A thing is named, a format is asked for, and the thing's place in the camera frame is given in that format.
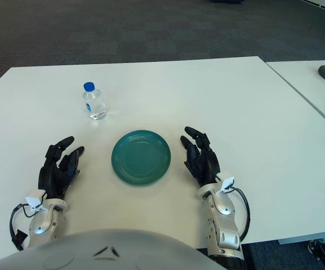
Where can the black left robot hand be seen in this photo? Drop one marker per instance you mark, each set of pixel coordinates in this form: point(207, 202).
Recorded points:
point(51, 174)

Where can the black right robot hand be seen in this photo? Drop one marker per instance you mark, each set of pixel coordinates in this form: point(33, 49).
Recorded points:
point(207, 166)

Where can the clear bottle blue cap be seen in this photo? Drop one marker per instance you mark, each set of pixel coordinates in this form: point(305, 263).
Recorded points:
point(94, 104)

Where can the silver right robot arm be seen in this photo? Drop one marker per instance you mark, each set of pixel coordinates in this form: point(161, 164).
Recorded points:
point(224, 222)

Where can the teal round plate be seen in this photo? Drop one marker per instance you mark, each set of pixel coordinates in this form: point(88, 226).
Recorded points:
point(141, 157)

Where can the grey robot torso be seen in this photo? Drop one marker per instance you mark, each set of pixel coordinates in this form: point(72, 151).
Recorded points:
point(94, 253)

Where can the black table leg caster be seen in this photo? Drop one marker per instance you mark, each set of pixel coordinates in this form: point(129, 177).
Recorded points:
point(317, 250)

